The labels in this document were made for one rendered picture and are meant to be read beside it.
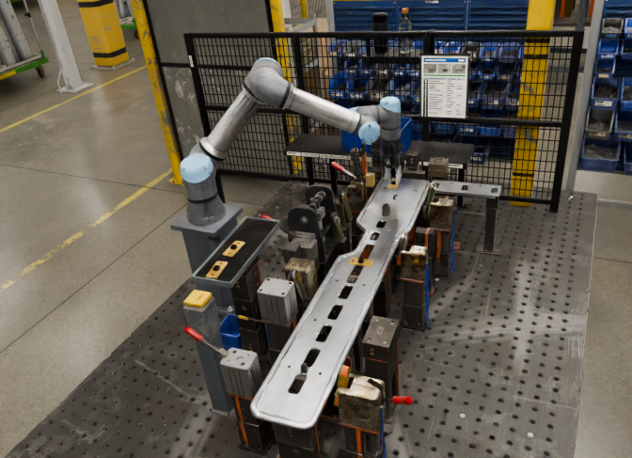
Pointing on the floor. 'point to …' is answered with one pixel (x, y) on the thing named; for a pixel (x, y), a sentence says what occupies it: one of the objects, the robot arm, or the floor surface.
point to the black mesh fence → (394, 96)
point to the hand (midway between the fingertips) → (393, 180)
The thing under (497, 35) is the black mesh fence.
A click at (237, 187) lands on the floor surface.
